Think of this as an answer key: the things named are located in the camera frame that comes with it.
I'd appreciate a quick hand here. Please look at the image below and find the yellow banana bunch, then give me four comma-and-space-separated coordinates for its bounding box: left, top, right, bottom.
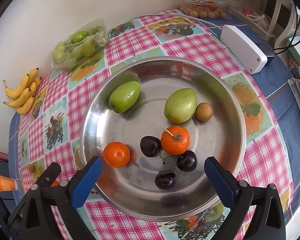
3, 68, 42, 115

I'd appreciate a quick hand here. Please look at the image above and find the small green jujube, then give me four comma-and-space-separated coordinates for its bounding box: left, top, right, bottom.
164, 88, 197, 124

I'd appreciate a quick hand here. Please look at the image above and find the large green jujube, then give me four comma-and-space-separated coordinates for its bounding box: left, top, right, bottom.
108, 81, 141, 113

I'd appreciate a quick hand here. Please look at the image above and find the orange tangerine with stem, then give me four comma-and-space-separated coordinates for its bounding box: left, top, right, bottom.
160, 125, 191, 156

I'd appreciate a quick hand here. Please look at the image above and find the small orange tangerine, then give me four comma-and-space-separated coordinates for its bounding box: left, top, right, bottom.
50, 180, 59, 187

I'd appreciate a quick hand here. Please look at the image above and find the brown longan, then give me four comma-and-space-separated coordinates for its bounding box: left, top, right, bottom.
27, 164, 36, 174
195, 102, 213, 122

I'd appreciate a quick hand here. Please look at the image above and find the orange tube bottle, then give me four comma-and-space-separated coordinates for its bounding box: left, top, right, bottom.
0, 175, 18, 192

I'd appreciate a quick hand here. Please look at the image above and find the clear box of longans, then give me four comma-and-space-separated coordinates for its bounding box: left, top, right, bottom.
177, 0, 239, 20

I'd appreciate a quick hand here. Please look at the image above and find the white power adapter box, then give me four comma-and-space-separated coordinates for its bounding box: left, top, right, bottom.
220, 25, 267, 74

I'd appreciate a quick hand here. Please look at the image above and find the large steel plate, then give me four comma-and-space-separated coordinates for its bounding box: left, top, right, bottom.
79, 56, 248, 222

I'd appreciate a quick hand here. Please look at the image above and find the white wooden chair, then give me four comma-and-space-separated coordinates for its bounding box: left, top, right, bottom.
234, 0, 284, 42

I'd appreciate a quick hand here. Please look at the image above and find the checkered fruit-print tablecloth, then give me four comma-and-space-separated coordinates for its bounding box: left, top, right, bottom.
18, 10, 293, 239

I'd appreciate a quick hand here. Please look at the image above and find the plastic tray of green fruits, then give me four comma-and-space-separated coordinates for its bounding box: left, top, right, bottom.
51, 18, 109, 72

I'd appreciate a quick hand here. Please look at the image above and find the black cable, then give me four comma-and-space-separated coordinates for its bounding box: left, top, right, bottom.
272, 17, 300, 55

